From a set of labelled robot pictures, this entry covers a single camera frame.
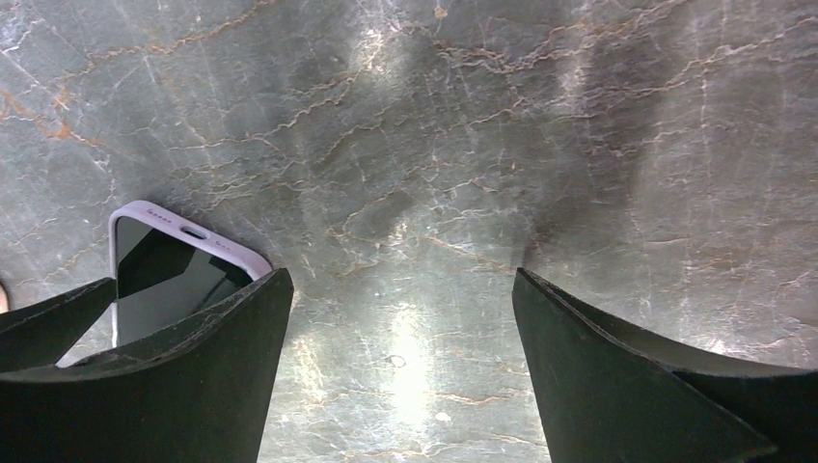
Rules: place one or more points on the lilac phone case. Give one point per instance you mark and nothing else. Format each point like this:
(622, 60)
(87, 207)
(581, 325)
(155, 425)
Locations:
(165, 220)

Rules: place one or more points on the black smartphone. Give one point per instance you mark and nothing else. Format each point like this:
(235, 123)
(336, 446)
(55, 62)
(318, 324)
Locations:
(164, 277)

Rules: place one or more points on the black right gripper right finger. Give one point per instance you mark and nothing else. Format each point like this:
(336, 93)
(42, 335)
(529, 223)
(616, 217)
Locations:
(608, 390)

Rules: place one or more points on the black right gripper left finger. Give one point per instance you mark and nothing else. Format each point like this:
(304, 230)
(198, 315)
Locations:
(196, 391)

